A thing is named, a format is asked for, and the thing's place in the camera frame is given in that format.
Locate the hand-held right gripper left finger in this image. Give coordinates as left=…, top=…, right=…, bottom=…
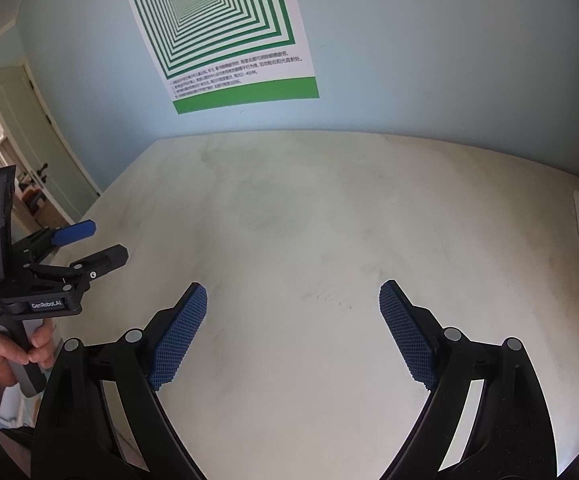
left=30, top=282, right=209, bottom=480

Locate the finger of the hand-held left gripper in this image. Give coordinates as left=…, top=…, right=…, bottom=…
left=20, top=244, right=129, bottom=292
left=12, top=219, right=97, bottom=261

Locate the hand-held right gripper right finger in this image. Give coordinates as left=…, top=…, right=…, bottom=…
left=379, top=280, right=557, bottom=480

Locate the pale green door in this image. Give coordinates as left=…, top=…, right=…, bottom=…
left=0, top=62, right=101, bottom=231

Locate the green square pattern wall poster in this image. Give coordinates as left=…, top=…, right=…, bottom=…
left=117, top=0, right=319, bottom=116

